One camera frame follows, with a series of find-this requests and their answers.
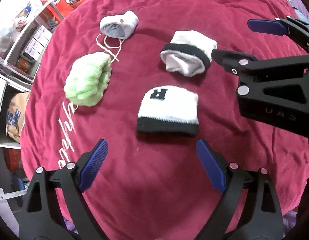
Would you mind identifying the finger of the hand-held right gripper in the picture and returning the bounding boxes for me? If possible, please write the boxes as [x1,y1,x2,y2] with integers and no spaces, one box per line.
[247,17,309,55]
[212,49,309,105]

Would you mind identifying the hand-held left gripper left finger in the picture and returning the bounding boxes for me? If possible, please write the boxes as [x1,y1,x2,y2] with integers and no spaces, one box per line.
[18,138,109,240]

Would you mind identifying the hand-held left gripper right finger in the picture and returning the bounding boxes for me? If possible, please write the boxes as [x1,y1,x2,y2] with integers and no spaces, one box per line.
[196,139,287,240]

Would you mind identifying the white sock with black band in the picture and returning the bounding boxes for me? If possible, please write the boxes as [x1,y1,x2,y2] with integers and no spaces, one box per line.
[160,30,217,77]

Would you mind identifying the white sock with black letter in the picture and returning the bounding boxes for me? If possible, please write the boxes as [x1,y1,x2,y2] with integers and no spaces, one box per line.
[136,86,199,137]

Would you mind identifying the red embroidered blanket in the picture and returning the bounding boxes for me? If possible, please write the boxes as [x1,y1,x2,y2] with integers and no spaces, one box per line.
[19,0,309,240]

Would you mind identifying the orange red bag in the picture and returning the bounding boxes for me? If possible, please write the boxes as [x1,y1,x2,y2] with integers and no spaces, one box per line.
[3,149,25,173]

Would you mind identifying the green fuzzy sock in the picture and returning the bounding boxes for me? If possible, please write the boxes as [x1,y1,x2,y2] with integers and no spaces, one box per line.
[64,52,112,107]

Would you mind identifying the brown paper bag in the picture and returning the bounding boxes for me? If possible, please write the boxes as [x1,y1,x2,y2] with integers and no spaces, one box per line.
[6,92,30,143]

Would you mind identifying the purple cloth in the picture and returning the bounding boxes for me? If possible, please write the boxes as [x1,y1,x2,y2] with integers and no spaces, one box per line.
[282,209,305,228]

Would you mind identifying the row of white boxes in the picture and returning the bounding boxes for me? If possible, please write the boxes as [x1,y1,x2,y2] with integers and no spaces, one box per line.
[23,26,54,60]

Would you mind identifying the small light grey sock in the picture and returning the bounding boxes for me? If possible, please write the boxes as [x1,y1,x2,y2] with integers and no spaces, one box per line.
[99,10,139,40]

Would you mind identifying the white shelf unit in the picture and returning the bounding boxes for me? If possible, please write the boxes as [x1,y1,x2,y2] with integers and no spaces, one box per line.
[0,0,67,83]

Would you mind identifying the red canister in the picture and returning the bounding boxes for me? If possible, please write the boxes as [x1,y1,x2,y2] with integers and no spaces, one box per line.
[46,0,70,13]

